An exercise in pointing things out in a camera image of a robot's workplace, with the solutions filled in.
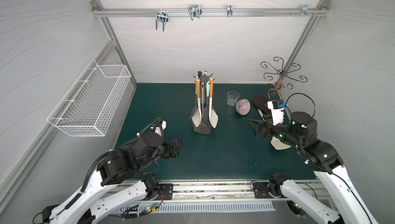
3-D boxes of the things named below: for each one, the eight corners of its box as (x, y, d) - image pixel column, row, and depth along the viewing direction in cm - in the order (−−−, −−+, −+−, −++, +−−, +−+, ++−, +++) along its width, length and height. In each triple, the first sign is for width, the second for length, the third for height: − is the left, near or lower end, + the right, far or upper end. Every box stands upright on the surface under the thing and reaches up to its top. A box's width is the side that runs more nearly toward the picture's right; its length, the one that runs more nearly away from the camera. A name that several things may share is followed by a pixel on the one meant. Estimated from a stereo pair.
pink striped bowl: (236, 115, 105) (238, 108, 99) (234, 105, 110) (236, 98, 104) (250, 115, 105) (253, 108, 99) (247, 105, 110) (250, 98, 104)
